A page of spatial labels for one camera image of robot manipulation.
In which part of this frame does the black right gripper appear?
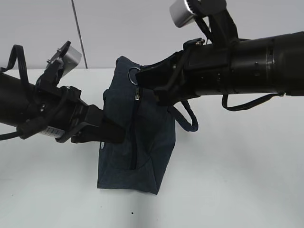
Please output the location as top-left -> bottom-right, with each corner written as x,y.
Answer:
135,39 -> 232,106

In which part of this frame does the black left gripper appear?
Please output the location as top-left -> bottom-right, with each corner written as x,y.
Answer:
23,86 -> 125,143

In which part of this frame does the silver zipper pull ring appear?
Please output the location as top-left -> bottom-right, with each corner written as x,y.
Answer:
127,66 -> 143,102

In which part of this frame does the dark blue fabric lunch bag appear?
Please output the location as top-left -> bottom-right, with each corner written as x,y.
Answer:
97,56 -> 199,194

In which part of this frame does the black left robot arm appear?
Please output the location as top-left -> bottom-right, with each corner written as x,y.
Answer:
0,74 -> 125,143

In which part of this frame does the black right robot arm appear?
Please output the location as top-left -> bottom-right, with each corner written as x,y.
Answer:
136,32 -> 304,106

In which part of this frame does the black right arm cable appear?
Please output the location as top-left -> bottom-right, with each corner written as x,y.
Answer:
221,92 -> 285,112

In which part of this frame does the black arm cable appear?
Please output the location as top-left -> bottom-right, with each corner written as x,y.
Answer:
0,44 -> 30,86
221,92 -> 285,112

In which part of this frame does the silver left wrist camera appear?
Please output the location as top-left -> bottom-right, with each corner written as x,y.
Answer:
46,40 -> 83,79

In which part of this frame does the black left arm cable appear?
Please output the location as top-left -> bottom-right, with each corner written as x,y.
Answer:
0,44 -> 30,86

